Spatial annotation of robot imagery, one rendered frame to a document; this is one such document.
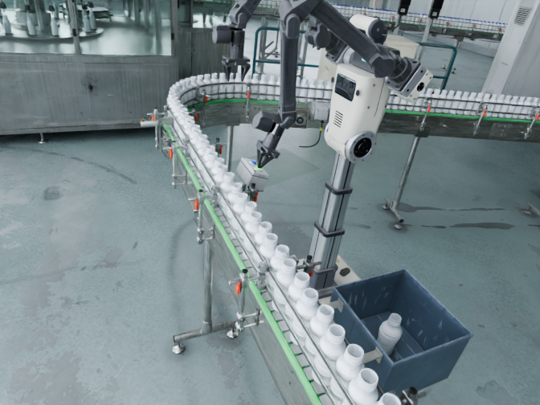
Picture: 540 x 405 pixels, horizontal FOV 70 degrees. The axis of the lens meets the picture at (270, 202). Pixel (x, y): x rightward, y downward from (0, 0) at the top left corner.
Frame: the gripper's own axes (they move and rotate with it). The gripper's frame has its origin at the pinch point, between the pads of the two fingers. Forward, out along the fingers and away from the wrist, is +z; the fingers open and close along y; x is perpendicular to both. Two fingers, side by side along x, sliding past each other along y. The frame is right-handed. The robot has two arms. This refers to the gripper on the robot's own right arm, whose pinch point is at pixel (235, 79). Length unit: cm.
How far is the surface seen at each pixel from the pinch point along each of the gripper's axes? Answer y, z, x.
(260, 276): 21, 31, 86
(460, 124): -205, 48, -42
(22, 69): 108, 64, -266
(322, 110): -89, 39, -62
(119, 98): 27, 93, -265
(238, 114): -39, 51, -94
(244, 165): 2.6, 29.0, 24.0
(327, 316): 16, 23, 110
